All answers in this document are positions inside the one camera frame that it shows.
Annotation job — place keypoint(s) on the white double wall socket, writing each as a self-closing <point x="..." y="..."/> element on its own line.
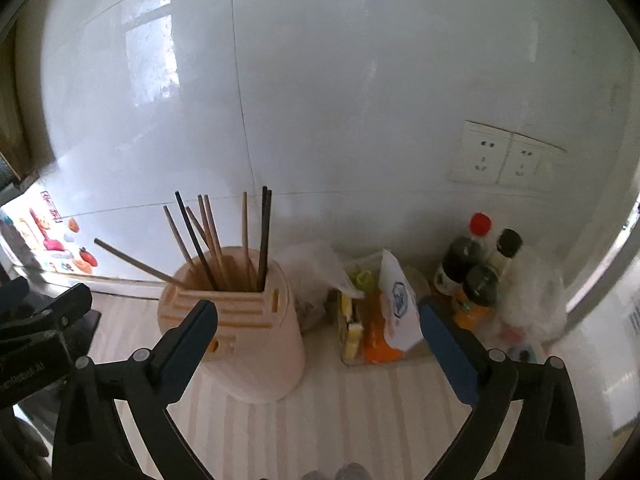
<point x="492" y="156"/>

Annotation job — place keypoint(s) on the white blue paper packet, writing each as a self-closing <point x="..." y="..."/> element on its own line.
<point x="401" y="317"/>

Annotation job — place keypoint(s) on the striped cat placemat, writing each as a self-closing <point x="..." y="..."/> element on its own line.
<point x="396" y="420"/>

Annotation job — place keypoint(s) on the clear plastic bag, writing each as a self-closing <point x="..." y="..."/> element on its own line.
<point x="313" y="270"/>

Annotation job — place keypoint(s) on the white plastic bag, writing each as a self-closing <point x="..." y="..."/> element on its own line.
<point x="532" y="299"/>

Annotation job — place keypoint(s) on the black cap sauce bottle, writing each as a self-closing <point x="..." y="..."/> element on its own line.
<point x="508" y="245"/>

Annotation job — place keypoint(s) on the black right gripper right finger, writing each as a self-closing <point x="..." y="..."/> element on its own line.
<point x="547" y="441"/>

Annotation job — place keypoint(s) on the red cap soy bottle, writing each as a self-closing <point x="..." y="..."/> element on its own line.
<point x="462" y="254"/>

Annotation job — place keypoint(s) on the orange label jar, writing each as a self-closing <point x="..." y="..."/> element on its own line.
<point x="475" y="298"/>

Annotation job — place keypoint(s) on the white utensil holder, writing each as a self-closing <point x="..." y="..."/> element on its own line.
<point x="257" y="354"/>

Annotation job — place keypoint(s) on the light wooden chopstick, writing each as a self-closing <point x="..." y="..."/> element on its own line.
<point x="244" y="238"/>

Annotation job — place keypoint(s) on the wooden chopstick leaning left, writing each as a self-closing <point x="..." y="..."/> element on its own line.
<point x="139" y="264"/>

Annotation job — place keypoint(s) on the clear plastic storage box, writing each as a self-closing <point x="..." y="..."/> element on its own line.
<point x="360" y="321"/>

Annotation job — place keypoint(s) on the fruit picture sticker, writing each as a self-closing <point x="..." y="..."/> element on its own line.
<point x="38" y="237"/>

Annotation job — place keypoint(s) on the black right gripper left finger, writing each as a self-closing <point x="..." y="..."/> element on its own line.
<point x="90" y="441"/>

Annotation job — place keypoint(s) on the dark curved black chopstick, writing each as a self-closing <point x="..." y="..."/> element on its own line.
<point x="264" y="238"/>

